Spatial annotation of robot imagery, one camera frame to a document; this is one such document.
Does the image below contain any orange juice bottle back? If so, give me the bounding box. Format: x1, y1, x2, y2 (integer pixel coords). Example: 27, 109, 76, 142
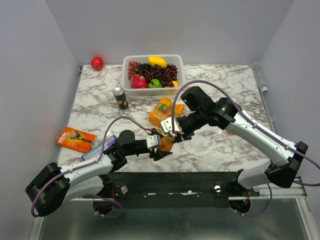
158, 135, 173, 152

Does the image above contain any blue white bottle cap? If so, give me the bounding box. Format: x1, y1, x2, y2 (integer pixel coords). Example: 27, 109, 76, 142
261, 86, 268, 93

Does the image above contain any clear plastic bottle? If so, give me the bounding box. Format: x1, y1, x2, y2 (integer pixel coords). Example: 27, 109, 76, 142
251, 62, 268, 93

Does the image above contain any brown bottle cap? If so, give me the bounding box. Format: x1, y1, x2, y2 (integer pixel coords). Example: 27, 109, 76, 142
166, 135, 175, 144

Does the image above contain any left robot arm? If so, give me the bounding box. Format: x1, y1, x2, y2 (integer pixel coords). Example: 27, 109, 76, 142
25, 130, 172, 218

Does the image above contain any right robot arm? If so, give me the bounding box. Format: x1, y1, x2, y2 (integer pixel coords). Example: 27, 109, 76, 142
177, 86, 308, 196

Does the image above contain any orange mango gummy bag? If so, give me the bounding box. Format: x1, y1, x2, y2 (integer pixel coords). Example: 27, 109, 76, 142
148, 96, 173, 127

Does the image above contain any small yellow lemon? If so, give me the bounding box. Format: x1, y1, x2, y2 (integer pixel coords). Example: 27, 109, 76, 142
171, 81, 179, 87

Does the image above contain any green lime ball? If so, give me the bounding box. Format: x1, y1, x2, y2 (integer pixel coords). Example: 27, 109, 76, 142
148, 78, 163, 88

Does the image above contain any purple candy package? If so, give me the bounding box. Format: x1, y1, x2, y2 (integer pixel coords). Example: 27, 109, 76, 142
80, 135, 117, 162

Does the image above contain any dark red grape bunch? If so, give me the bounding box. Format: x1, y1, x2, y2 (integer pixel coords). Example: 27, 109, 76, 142
143, 64, 178, 88

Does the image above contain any red dragon fruit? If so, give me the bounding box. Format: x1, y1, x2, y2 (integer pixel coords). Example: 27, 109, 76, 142
130, 74, 148, 89

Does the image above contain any black spray can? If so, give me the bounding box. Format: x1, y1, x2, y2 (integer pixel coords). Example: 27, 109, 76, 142
112, 87, 129, 110

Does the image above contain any white plastic basket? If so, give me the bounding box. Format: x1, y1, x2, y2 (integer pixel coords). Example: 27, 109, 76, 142
121, 54, 186, 96

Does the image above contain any dark purple grape bunch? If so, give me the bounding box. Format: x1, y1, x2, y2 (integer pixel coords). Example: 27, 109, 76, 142
136, 63, 153, 75

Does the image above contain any yellow mango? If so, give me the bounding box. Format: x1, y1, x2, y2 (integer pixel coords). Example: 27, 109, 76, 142
147, 56, 168, 68

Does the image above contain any orange razor box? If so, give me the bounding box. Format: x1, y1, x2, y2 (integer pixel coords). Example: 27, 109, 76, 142
56, 127, 97, 154

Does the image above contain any red apple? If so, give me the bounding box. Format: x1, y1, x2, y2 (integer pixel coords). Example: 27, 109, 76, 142
90, 56, 104, 71

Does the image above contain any black base frame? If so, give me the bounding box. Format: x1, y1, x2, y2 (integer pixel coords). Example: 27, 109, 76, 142
97, 171, 260, 209

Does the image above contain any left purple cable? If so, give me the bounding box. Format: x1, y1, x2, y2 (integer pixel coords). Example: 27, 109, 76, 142
30, 116, 153, 218

